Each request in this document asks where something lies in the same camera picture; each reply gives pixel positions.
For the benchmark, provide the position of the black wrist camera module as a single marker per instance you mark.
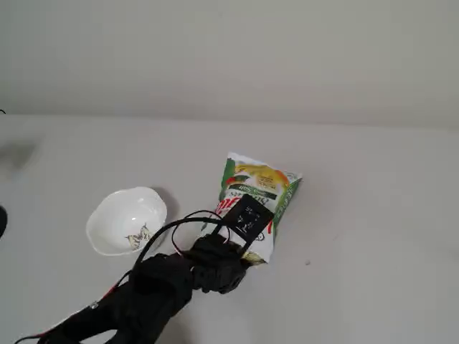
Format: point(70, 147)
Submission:
point(249, 218)

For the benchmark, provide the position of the veggie straw snack packet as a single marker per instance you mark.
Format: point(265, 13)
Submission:
point(258, 179)

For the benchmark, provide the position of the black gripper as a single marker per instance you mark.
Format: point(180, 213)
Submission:
point(225, 273)

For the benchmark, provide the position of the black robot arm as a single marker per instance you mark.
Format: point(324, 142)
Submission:
point(143, 304)

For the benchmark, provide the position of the black camera device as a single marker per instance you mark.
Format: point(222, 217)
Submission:
point(3, 222)

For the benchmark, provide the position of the white ceramic bowl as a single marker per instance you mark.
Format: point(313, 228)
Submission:
point(118, 215)

